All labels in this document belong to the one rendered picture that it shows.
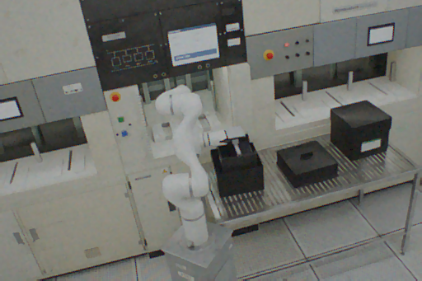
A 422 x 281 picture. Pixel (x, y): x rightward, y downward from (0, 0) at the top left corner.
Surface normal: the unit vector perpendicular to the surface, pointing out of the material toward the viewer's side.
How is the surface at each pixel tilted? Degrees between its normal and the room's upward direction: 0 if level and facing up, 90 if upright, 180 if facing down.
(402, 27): 90
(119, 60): 90
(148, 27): 90
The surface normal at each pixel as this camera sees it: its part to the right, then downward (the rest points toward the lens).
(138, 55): 0.25, 0.46
